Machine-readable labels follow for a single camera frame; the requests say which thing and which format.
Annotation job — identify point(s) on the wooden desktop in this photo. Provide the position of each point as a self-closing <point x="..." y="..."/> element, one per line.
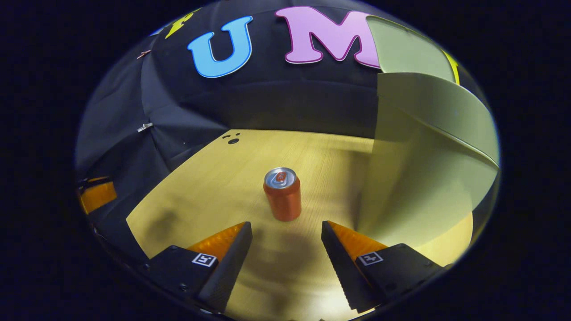
<point x="214" y="178"/>

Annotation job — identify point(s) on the white cloth clip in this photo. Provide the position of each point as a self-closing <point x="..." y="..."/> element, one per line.
<point x="145" y="127"/>

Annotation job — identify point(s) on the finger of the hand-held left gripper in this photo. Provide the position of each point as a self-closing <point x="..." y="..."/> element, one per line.
<point x="98" y="196"/>

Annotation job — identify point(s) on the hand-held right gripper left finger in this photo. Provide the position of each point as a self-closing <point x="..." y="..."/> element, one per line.
<point x="232" y="263"/>

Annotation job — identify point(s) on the orange pop can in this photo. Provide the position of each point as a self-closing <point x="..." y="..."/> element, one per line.
<point x="283" y="200"/>

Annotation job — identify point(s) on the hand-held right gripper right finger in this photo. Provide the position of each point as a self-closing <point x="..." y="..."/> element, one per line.
<point x="339" y="267"/>

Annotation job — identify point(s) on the black backdrop cloth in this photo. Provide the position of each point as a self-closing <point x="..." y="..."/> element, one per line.
<point x="276" y="102"/>

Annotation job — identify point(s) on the copper cloth clip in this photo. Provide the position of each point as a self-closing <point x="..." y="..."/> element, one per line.
<point x="143" y="54"/>

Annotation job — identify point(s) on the pale green desktop garbage bin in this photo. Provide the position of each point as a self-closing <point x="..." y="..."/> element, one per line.
<point x="419" y="187"/>

